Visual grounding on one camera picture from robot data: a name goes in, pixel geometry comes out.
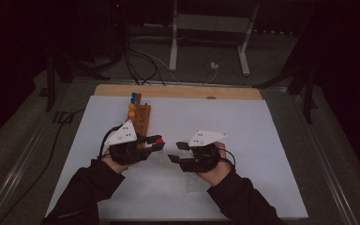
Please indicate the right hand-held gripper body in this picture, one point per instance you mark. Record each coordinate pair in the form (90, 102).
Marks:
(206, 138)

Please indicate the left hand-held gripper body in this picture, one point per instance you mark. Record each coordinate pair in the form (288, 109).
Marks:
(123, 135)

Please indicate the red-capped test tube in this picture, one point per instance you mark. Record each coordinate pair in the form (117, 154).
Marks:
(127, 119)
(159, 141)

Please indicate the wooden test tube rack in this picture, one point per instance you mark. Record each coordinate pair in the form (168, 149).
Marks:
(143, 120)

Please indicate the blue-capped test tube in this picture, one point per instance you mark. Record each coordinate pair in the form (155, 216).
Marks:
(133, 94)
(132, 100)

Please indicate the person's left hand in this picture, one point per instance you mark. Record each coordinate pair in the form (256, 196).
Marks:
(115, 167)

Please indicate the person's right hand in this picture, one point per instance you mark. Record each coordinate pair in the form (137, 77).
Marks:
(220, 175)

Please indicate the white table sheet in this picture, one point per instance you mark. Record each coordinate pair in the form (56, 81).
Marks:
(247, 125)

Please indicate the black tripod stand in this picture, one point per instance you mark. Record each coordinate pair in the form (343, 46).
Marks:
(303, 81)
(62, 67)

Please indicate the white metal stand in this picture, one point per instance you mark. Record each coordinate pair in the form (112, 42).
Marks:
(212, 23)

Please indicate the aluminium frame rail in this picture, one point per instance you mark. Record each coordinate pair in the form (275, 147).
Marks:
(15, 170)
(325, 156)

